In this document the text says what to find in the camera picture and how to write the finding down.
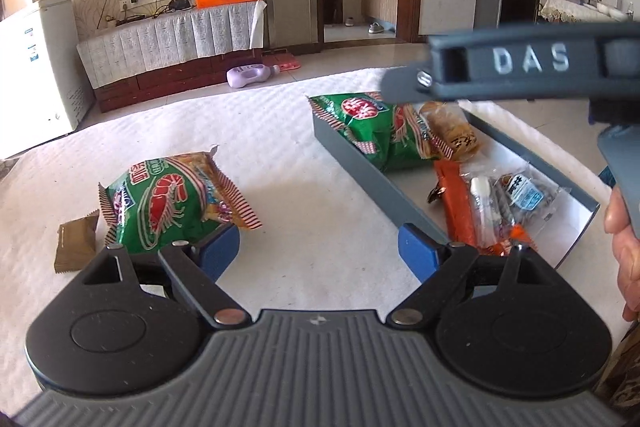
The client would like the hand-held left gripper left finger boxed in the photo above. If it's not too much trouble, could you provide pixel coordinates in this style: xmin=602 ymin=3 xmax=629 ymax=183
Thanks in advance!
xmin=82 ymin=223 xmax=253 ymax=329

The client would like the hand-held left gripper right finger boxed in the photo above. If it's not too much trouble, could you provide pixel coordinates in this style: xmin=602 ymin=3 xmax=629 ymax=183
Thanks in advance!
xmin=390 ymin=222 xmax=553 ymax=328

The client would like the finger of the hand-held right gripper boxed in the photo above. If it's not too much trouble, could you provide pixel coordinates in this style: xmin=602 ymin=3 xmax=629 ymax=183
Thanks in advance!
xmin=380 ymin=63 xmax=440 ymax=104

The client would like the green shrimp chips bag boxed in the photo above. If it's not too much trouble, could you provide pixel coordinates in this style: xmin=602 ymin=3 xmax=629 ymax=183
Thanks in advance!
xmin=97 ymin=146 xmax=263 ymax=258
xmin=307 ymin=91 xmax=453 ymax=172

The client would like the clear packet of dark snacks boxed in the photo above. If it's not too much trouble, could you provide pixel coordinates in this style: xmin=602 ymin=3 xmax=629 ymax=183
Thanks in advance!
xmin=492 ymin=167 xmax=571 ymax=228

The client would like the grey tray box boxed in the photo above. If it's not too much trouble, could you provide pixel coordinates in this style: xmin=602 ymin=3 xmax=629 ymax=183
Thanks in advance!
xmin=311 ymin=96 xmax=601 ymax=270

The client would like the person's right hand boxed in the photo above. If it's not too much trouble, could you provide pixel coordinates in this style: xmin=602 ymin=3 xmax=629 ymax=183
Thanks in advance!
xmin=602 ymin=187 xmax=640 ymax=323

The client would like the orange long snack packet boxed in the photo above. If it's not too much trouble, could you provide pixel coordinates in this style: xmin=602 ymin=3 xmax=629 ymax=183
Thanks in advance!
xmin=432 ymin=159 xmax=481 ymax=250

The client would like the clear yellow snack bag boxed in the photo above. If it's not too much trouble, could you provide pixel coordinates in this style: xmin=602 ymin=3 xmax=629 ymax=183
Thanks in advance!
xmin=419 ymin=101 xmax=481 ymax=160

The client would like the lace tablecloth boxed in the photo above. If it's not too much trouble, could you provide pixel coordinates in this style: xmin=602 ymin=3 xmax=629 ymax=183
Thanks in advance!
xmin=539 ymin=0 xmax=633 ymax=24

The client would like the pink floor mat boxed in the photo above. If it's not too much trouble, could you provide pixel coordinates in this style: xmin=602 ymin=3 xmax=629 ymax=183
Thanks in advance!
xmin=262 ymin=51 xmax=302 ymax=72

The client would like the brown square snack packet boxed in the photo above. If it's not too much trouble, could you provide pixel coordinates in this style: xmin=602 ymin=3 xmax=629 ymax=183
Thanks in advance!
xmin=53 ymin=211 xmax=100 ymax=274

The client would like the purple plastic bottle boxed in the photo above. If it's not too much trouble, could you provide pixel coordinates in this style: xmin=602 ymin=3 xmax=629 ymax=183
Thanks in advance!
xmin=226 ymin=63 xmax=282 ymax=88

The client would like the dark wooden television cabinet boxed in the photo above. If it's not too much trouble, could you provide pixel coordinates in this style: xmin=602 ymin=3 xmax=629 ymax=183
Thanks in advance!
xmin=92 ymin=47 xmax=266 ymax=114

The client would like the TV cabinet with white cloth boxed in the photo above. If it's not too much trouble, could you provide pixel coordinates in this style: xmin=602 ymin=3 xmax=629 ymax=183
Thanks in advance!
xmin=76 ymin=0 xmax=266 ymax=90

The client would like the person's patterned clothing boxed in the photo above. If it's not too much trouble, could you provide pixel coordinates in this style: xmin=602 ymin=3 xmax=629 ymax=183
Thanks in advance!
xmin=592 ymin=322 xmax=635 ymax=423

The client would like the white chest freezer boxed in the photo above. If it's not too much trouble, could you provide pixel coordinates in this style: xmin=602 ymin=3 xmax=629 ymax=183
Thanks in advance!
xmin=0 ymin=0 xmax=93 ymax=160

